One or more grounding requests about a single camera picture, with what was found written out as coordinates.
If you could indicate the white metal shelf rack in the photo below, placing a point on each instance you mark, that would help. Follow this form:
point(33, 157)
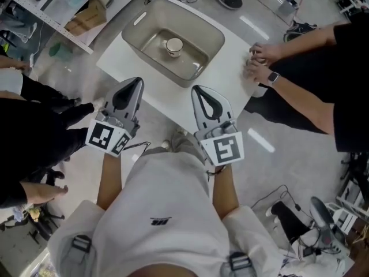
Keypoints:
point(43, 14)

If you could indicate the person's left forearm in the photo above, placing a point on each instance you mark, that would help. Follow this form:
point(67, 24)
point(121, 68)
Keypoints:
point(111, 180)

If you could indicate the green plastic container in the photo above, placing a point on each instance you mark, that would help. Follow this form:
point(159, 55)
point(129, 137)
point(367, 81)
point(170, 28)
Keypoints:
point(60, 51)

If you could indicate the person's light shoe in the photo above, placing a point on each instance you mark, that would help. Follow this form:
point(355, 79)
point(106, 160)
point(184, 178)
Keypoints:
point(166, 144)
point(180, 131)

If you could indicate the grey curved device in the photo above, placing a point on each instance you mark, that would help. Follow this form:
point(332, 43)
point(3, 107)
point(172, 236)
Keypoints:
point(325, 221)

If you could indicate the small grey box device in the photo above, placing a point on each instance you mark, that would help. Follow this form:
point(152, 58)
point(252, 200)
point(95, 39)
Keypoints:
point(286, 9)

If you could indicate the white table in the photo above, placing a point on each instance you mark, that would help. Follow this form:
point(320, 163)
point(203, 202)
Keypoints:
point(230, 65)

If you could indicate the brown cardboard box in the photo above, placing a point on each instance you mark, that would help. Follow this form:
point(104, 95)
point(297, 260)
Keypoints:
point(86, 17)

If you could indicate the person's right forearm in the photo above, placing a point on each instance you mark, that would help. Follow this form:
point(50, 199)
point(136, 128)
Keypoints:
point(225, 192)

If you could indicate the white shelf unit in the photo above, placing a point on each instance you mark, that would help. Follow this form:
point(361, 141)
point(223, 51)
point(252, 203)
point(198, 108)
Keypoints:
point(343, 216)

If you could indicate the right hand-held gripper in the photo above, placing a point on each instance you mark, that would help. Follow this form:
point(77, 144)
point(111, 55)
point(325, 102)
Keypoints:
point(223, 149)

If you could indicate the person's grey trousers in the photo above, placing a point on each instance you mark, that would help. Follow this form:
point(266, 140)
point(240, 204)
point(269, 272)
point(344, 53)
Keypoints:
point(187, 147)

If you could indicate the person's white shirt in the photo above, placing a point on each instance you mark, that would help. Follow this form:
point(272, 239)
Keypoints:
point(161, 218)

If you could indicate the grey plastic basket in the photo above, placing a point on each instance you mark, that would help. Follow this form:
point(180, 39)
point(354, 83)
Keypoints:
point(150, 24)

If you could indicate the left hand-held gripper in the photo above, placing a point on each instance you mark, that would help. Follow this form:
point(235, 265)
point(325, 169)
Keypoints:
point(115, 127)

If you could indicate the white cup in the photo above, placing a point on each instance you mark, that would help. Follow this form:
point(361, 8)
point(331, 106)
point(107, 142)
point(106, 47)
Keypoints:
point(173, 47)

